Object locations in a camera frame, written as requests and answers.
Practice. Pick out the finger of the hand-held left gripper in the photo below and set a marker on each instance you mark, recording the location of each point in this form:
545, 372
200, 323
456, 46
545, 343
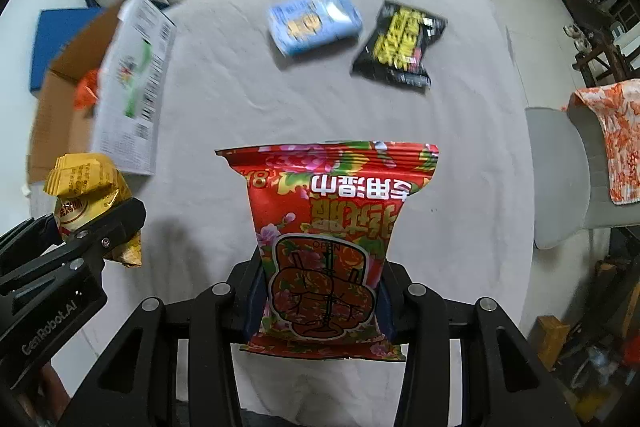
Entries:
110, 227
30, 239

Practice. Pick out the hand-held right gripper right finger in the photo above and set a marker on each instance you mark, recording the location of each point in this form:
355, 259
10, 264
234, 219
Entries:
391, 307

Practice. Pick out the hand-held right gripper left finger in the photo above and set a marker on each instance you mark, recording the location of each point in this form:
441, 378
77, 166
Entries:
257, 307

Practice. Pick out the red floral snack bag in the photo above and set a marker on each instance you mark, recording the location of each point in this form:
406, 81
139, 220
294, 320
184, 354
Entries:
325, 232

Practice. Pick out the cardboard box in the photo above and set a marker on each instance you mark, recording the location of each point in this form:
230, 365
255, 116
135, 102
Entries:
130, 97

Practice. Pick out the orange packet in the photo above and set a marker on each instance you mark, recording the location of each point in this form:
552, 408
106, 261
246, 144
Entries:
86, 89

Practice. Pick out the small yellow box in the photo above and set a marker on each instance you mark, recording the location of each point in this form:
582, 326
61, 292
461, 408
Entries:
549, 342

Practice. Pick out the white tablecloth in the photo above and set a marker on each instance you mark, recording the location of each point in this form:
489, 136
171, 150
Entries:
250, 107

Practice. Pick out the blue mat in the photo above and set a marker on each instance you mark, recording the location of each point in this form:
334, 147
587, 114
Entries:
60, 37

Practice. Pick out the grey chair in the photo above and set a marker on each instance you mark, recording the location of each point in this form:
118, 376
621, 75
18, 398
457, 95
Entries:
560, 177

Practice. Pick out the black and yellow snack packet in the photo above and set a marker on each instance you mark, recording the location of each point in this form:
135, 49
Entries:
400, 44

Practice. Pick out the orange floral cloth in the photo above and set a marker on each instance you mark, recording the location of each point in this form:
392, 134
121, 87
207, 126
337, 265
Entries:
620, 137

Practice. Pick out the blue snack packet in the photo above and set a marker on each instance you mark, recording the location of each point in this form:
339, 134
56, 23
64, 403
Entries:
315, 19

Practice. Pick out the dark wooden table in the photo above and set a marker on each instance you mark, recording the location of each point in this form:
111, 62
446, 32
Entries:
595, 22

